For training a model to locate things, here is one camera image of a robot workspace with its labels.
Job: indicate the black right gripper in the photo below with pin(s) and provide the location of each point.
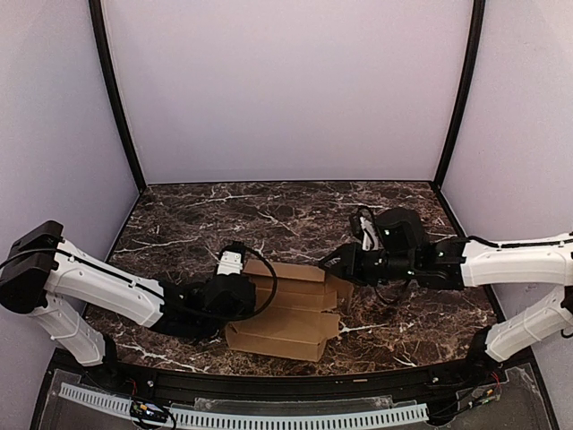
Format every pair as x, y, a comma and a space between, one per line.
351, 260

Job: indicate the brown cardboard paper box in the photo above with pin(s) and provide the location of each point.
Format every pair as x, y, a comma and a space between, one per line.
301, 318

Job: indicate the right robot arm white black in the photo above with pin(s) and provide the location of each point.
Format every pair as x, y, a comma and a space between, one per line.
394, 246

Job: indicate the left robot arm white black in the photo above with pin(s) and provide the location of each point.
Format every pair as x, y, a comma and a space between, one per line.
43, 270

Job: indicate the right small circuit board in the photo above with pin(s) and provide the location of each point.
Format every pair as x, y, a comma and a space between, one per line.
485, 397

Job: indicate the small green circuit board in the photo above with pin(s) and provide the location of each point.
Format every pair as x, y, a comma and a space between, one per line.
148, 411

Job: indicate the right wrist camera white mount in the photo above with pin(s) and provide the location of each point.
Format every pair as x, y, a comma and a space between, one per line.
362, 223

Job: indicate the black front table rail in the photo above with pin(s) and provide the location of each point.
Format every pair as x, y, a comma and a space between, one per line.
434, 382

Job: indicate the white slotted cable duct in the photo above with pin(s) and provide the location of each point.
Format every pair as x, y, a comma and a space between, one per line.
372, 413

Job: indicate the black right frame post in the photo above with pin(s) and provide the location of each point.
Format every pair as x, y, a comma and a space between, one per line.
464, 87

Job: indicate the black frame post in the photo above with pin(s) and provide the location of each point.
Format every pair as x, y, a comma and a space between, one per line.
464, 87
113, 92

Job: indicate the black left frame post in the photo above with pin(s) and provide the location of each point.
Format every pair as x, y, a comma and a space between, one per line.
113, 92

